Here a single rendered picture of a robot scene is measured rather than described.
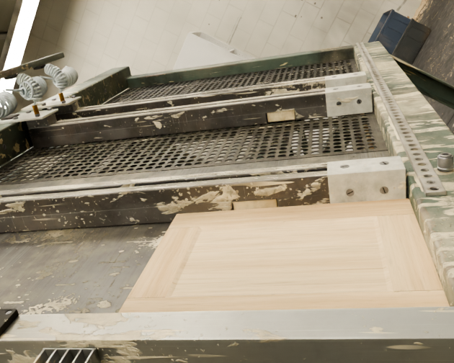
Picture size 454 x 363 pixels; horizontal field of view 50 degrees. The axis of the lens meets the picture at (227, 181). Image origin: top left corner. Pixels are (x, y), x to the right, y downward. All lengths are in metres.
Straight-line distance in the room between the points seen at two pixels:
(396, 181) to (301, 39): 5.23
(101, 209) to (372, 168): 0.50
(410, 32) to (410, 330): 4.65
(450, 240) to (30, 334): 0.53
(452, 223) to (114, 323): 0.46
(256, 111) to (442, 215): 0.81
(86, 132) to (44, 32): 5.23
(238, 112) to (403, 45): 3.76
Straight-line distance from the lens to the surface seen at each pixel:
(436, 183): 0.82
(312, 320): 0.56
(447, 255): 0.64
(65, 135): 1.64
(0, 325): 0.68
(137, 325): 0.60
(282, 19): 6.02
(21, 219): 1.05
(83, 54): 6.58
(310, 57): 2.30
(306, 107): 1.41
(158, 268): 0.74
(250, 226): 0.81
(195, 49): 4.71
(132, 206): 0.92
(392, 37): 5.07
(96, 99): 2.19
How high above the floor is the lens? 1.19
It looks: 1 degrees down
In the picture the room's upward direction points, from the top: 64 degrees counter-clockwise
